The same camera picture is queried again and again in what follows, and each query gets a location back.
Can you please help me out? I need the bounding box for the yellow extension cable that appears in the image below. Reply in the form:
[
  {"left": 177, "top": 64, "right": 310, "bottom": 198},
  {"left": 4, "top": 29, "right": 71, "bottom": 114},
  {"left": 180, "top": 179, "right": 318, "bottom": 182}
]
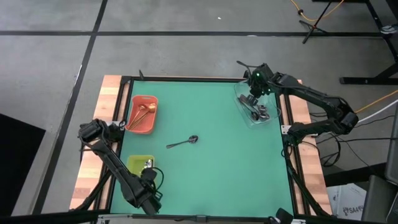
[
  {"left": 354, "top": 89, "right": 398, "bottom": 114},
  {"left": 289, "top": 0, "right": 345, "bottom": 22}
]

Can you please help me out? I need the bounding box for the yellow plastic bin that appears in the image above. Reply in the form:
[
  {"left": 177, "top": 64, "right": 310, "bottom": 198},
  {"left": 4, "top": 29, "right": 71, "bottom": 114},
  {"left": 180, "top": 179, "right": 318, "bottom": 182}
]
[{"left": 126, "top": 154, "right": 155, "bottom": 179}]

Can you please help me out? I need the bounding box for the black tripod stand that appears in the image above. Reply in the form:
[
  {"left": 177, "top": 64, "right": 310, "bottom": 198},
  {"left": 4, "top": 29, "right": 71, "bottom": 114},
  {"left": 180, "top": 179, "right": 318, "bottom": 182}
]
[{"left": 298, "top": 0, "right": 333, "bottom": 45}]

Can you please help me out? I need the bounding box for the white cable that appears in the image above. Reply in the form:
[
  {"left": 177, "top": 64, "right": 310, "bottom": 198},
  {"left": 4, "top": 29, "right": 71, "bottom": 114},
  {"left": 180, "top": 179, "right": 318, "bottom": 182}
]
[{"left": 357, "top": 99, "right": 398, "bottom": 124}]

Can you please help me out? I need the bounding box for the black floor panel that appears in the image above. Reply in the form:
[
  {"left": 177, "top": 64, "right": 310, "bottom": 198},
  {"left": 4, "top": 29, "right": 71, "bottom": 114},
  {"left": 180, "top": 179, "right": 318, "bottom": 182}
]
[{"left": 0, "top": 113, "right": 47, "bottom": 217}]

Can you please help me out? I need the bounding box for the grey chair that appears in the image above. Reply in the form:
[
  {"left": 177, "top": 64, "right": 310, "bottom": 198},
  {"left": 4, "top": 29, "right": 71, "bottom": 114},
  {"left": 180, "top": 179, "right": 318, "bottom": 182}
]
[{"left": 360, "top": 102, "right": 398, "bottom": 223}]

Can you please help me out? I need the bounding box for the green table mat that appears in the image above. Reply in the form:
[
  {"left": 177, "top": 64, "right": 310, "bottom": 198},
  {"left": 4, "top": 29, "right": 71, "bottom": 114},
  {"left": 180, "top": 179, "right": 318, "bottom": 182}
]
[{"left": 110, "top": 80, "right": 295, "bottom": 218}]

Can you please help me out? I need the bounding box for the white cardboard box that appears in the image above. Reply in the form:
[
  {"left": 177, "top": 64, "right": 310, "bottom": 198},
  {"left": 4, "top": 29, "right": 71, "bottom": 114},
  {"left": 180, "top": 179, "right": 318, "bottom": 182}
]
[{"left": 325, "top": 182, "right": 368, "bottom": 222}]

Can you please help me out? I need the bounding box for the clear plastic bin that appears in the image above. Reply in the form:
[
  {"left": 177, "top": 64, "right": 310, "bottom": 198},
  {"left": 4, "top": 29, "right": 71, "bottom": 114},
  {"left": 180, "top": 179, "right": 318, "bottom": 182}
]
[{"left": 233, "top": 77, "right": 282, "bottom": 129}]

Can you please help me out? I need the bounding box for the black table frame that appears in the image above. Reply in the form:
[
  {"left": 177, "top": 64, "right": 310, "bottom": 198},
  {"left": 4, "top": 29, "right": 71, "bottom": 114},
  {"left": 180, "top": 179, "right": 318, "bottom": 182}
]
[{"left": 70, "top": 70, "right": 333, "bottom": 224}]

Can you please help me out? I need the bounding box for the orange plastic bin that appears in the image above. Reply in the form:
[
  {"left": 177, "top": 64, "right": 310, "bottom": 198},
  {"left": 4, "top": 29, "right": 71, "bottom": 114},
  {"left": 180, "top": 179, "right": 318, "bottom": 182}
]
[{"left": 125, "top": 95, "right": 159, "bottom": 135}]

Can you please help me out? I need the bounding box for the black desk frame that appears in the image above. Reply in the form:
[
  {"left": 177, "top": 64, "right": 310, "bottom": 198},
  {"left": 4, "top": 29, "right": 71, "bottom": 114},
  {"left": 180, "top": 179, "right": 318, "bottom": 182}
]
[{"left": 338, "top": 0, "right": 398, "bottom": 86}]

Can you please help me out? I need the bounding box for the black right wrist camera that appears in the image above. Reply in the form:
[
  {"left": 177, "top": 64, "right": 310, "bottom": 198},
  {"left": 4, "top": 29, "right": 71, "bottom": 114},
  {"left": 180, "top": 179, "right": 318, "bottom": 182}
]
[{"left": 244, "top": 93, "right": 259, "bottom": 108}]

